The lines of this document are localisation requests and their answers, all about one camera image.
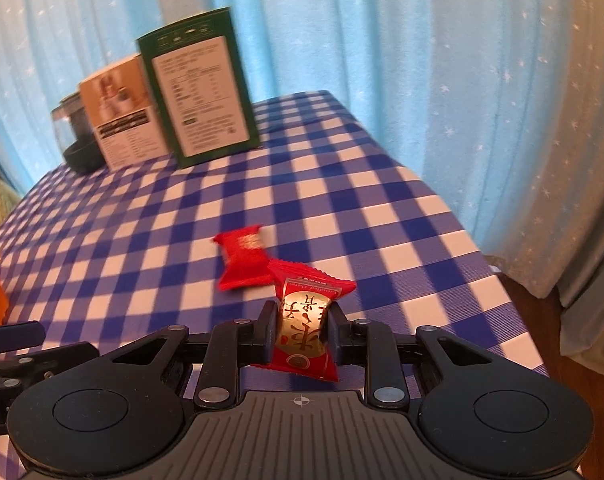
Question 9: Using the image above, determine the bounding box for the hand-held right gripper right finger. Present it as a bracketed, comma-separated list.
[327, 302, 512, 408]

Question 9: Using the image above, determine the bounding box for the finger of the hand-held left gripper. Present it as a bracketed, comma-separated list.
[0, 342, 100, 391]
[0, 321, 46, 354]

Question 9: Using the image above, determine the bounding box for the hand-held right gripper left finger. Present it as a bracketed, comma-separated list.
[97, 301, 279, 409]

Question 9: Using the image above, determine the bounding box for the red candy packet gold label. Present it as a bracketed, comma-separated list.
[254, 256, 359, 384]

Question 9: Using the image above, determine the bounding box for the blue white checkered tablecloth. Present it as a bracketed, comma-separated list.
[0, 90, 552, 480]

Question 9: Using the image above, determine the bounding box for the glass jar with black base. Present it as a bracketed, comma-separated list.
[51, 94, 105, 175]

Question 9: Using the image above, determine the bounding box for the orange and white box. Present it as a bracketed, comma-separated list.
[78, 53, 175, 171]

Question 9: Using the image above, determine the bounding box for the green carton box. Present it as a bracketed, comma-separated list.
[135, 7, 261, 170]

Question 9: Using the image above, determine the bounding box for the grey cloth with lace trim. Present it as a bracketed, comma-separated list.
[556, 240, 604, 376]

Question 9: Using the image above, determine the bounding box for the blue star curtain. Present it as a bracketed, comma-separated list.
[0, 0, 604, 376]

